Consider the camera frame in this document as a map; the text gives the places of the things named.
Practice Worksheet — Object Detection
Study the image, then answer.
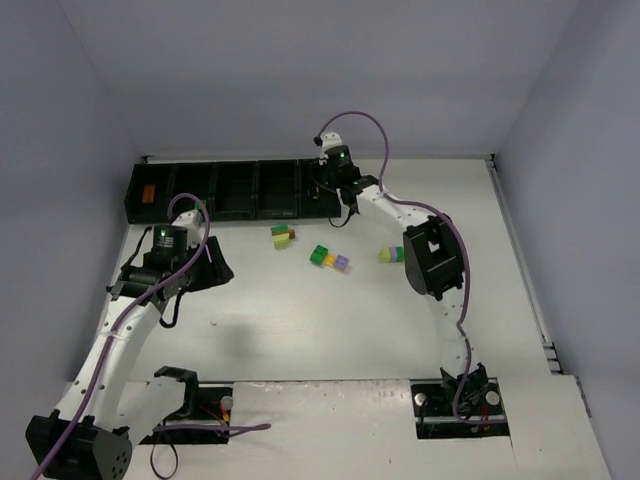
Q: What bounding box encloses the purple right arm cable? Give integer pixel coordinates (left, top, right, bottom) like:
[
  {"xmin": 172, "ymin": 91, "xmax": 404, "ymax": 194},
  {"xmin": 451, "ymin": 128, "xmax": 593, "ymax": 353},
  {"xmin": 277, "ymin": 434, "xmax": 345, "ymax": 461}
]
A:
[{"xmin": 314, "ymin": 110, "xmax": 494, "ymax": 424}]

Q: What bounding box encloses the purple small lego brick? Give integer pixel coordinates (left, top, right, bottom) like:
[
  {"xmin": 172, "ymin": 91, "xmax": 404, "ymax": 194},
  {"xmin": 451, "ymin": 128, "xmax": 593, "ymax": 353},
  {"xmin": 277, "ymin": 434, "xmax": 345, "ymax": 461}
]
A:
[{"xmin": 332, "ymin": 255, "xmax": 350, "ymax": 272}]

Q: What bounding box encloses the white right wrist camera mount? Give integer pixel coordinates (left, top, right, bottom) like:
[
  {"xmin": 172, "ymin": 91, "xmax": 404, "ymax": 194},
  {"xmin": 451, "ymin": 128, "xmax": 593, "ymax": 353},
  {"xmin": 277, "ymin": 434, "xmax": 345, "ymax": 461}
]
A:
[{"xmin": 313, "ymin": 131, "xmax": 344, "ymax": 154}]

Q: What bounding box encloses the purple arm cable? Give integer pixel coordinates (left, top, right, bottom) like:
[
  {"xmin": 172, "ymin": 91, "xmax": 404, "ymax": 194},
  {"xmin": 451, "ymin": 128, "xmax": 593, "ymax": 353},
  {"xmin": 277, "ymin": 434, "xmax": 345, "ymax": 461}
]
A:
[
  {"xmin": 29, "ymin": 192, "xmax": 272, "ymax": 480},
  {"xmin": 314, "ymin": 110, "xmax": 494, "ymax": 424}
]

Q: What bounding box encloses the orange lego brick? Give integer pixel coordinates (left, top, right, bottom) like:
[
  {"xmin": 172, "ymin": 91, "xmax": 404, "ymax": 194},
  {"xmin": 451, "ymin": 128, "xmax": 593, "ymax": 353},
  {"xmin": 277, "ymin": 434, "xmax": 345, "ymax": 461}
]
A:
[{"xmin": 141, "ymin": 184, "xmax": 155, "ymax": 205}]

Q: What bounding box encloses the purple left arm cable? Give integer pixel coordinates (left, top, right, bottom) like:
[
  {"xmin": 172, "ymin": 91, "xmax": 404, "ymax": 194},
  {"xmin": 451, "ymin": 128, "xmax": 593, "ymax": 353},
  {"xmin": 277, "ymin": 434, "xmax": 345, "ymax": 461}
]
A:
[{"xmin": 29, "ymin": 192, "xmax": 272, "ymax": 480}]

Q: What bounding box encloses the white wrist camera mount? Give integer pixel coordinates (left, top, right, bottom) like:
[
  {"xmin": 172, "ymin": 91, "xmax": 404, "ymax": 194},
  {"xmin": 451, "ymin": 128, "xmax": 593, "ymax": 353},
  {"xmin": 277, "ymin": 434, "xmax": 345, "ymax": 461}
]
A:
[
  {"xmin": 313, "ymin": 131, "xmax": 344, "ymax": 154},
  {"xmin": 171, "ymin": 210, "xmax": 204, "ymax": 235}
]

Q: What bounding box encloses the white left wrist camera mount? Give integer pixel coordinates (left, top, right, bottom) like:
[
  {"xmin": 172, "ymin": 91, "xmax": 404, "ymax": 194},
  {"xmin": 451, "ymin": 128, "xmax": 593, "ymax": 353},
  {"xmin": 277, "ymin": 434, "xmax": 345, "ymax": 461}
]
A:
[{"xmin": 171, "ymin": 210, "xmax": 204, "ymax": 235}]

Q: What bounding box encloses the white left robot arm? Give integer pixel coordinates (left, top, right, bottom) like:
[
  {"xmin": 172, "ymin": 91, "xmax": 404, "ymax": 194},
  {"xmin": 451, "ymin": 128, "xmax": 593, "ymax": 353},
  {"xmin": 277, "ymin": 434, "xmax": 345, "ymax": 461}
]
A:
[{"xmin": 26, "ymin": 216, "xmax": 234, "ymax": 479}]

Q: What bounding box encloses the lime rounded lego brick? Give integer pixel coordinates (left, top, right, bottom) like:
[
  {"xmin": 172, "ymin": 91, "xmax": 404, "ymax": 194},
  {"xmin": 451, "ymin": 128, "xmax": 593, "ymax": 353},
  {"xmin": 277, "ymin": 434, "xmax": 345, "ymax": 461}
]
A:
[{"xmin": 379, "ymin": 247, "xmax": 392, "ymax": 263}]

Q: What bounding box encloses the green lime brown lego cluster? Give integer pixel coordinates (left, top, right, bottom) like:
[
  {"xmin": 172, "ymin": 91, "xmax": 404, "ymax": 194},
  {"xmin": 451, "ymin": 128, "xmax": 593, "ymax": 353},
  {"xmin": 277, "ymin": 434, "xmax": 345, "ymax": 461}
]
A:
[{"xmin": 271, "ymin": 225, "xmax": 296, "ymax": 249}]

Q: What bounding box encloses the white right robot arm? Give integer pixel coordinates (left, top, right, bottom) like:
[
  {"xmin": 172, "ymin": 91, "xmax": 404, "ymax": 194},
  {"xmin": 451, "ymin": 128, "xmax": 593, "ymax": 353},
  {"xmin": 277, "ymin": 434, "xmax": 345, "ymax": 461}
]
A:
[{"xmin": 311, "ymin": 134, "xmax": 489, "ymax": 398}]

